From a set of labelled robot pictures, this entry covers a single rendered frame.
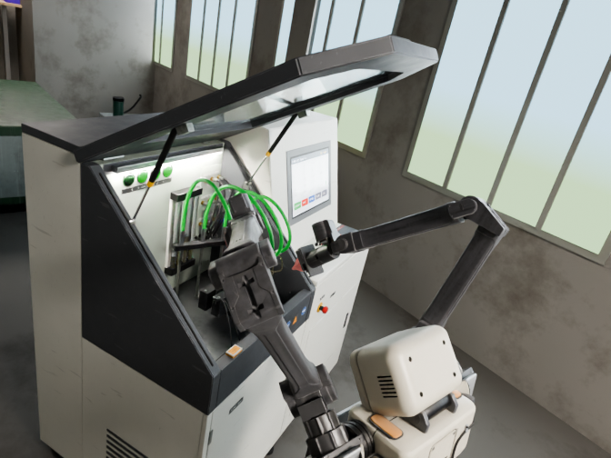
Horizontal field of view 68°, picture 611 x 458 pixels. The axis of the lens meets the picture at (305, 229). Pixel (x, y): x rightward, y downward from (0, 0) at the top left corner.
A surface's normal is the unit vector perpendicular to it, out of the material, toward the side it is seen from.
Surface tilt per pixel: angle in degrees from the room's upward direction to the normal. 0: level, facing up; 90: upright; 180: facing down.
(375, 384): 90
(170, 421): 90
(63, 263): 90
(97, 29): 90
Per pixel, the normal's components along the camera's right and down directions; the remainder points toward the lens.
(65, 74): 0.63, 0.42
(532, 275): -0.76, 0.12
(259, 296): -0.11, -0.35
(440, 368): 0.59, -0.29
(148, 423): -0.47, 0.27
